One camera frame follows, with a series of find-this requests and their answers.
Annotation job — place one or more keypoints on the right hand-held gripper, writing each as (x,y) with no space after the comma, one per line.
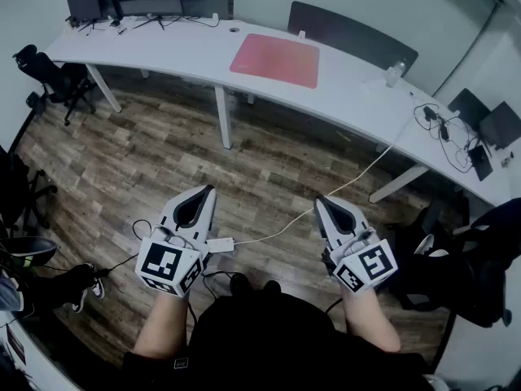
(366,263)

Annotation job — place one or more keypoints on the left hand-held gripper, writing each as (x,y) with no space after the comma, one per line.
(163,261)

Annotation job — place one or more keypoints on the pink desk mat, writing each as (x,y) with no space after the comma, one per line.
(277,60)

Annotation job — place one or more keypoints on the person's right forearm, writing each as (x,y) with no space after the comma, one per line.
(370,320)

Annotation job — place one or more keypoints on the person's left forearm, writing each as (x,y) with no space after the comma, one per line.
(163,324)

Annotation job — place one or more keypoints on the white desk clamp with bottle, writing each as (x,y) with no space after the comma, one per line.
(395,73)

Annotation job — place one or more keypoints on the long white desk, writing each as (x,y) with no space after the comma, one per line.
(191,51)

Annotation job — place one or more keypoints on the black desk divider panel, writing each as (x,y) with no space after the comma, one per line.
(350,31)

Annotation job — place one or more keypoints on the white side desk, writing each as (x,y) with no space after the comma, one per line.
(28,361)

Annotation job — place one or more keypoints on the white power strip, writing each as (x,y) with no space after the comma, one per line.
(220,245)

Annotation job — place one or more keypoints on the person's black shoes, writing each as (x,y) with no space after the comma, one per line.
(254,285)

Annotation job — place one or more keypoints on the black office chair with jacket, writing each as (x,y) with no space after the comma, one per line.
(472,259)

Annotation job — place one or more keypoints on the person's black clothing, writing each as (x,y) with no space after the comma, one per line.
(268,340)

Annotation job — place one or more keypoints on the small black flat device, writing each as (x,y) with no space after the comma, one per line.
(480,162)

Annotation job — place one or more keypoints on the grey chair seat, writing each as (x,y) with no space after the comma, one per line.
(26,249)

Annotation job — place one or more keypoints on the black laptop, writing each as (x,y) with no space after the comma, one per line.
(468,106)
(502,126)

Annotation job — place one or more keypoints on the black office chair with headrest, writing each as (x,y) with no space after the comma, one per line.
(57,77)

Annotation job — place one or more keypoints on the wide curved black monitor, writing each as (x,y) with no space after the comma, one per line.
(150,7)

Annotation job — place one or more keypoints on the small black monitor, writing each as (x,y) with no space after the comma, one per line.
(83,3)

